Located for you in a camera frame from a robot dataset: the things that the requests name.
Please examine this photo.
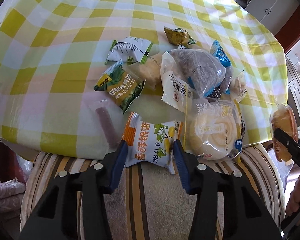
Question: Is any brown bread packet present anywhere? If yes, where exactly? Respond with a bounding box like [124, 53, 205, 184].
[269, 104, 299, 165]

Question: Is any green garlic pea packet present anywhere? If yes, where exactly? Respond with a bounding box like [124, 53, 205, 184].
[94, 59, 146, 114]

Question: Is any right hand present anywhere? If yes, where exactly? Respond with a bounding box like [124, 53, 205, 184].
[286, 176, 300, 216]

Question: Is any green yellow checkered tablecloth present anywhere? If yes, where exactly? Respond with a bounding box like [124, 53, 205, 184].
[0, 0, 288, 159]

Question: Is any white cabinet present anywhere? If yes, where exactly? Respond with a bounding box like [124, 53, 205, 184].
[245, 0, 299, 35]

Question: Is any orange white ginkgo snack packet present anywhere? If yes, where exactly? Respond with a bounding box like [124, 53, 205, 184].
[122, 112, 183, 174]

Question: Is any blue cartoon snack packet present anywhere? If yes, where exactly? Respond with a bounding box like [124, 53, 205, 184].
[210, 40, 233, 94]

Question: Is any clear white nut packet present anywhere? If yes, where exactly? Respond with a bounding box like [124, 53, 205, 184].
[230, 71, 247, 103]

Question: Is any small olive green packet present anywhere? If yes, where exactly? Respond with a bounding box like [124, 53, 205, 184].
[164, 27, 197, 47]

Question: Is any round swirl cake packet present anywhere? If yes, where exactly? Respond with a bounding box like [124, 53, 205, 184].
[184, 98, 242, 161]

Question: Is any white rice cracker packet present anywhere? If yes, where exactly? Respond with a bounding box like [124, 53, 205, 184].
[160, 52, 194, 113]

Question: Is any clear packet dark snack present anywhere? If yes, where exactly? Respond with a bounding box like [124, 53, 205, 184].
[170, 49, 226, 97]

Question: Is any striped sofa cushion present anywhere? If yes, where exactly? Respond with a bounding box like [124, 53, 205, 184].
[20, 144, 286, 239]

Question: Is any clear packet beige cake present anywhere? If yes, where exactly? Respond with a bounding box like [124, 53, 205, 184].
[124, 53, 163, 90]

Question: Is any white green snack packet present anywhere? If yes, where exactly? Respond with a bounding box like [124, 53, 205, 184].
[106, 36, 153, 63]

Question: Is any purple bar clear packet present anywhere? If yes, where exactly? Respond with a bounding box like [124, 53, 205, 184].
[88, 99, 125, 153]

